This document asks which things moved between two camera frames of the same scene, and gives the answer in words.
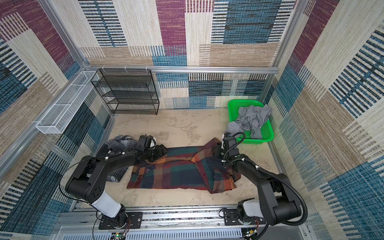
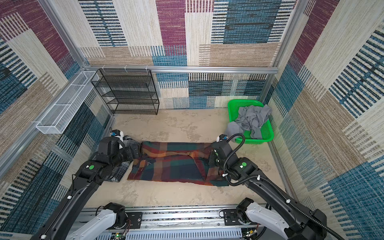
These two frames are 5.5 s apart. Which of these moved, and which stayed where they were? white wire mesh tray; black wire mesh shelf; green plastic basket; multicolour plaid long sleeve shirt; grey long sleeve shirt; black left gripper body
Moved: black left gripper body; multicolour plaid long sleeve shirt
Stayed: grey long sleeve shirt; white wire mesh tray; black wire mesh shelf; green plastic basket
